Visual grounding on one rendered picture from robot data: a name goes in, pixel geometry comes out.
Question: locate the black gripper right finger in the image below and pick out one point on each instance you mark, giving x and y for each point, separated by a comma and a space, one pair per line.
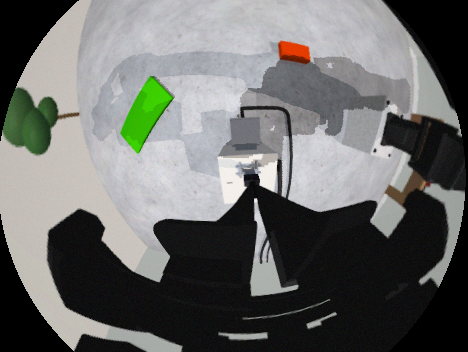
296, 232

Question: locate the orange flat block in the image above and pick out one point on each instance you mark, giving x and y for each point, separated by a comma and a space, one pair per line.
294, 52

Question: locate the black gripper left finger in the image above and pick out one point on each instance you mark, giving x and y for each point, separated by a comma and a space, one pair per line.
233, 237

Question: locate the green rectangular block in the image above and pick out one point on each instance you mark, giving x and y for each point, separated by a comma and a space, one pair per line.
149, 105

